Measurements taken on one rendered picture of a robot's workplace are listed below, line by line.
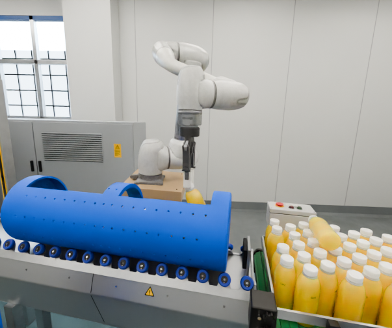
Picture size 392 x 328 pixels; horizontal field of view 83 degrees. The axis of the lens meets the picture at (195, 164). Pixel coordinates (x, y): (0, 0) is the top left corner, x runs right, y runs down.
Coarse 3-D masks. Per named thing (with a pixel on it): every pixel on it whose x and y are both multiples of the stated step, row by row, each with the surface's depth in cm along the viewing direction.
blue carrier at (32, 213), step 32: (32, 192) 86; (64, 192) 84; (128, 192) 100; (224, 192) 82; (32, 224) 82; (64, 224) 80; (96, 224) 77; (128, 224) 75; (160, 224) 73; (192, 224) 71; (224, 224) 70; (128, 256) 82; (160, 256) 76; (192, 256) 72; (224, 256) 69
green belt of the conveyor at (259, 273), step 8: (256, 256) 100; (256, 264) 96; (264, 264) 94; (256, 272) 91; (264, 272) 89; (256, 280) 87; (264, 280) 84; (264, 288) 80; (280, 320) 67; (288, 320) 68
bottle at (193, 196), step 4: (192, 188) 87; (188, 192) 87; (192, 192) 86; (196, 192) 86; (188, 196) 86; (192, 196) 85; (196, 196) 85; (200, 196) 87; (188, 200) 86; (192, 200) 85; (196, 200) 85; (200, 200) 86; (204, 204) 87
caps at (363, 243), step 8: (336, 232) 89; (352, 232) 86; (360, 232) 89; (368, 232) 87; (344, 240) 83; (360, 240) 80; (376, 240) 81; (384, 240) 84; (344, 248) 78; (352, 248) 76; (368, 248) 78; (384, 248) 76; (352, 256) 72; (360, 256) 71; (368, 256) 74; (376, 256) 72; (384, 264) 67; (368, 272) 64; (376, 272) 63; (384, 272) 66
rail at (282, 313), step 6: (282, 312) 62; (288, 312) 61; (294, 312) 61; (300, 312) 61; (306, 312) 61; (282, 318) 62; (288, 318) 62; (294, 318) 61; (300, 318) 61; (306, 318) 61; (312, 318) 60; (318, 318) 60; (324, 318) 60; (330, 318) 59; (336, 318) 59; (312, 324) 61; (318, 324) 60; (324, 324) 60; (342, 324) 59; (348, 324) 58; (354, 324) 58; (360, 324) 58; (366, 324) 58
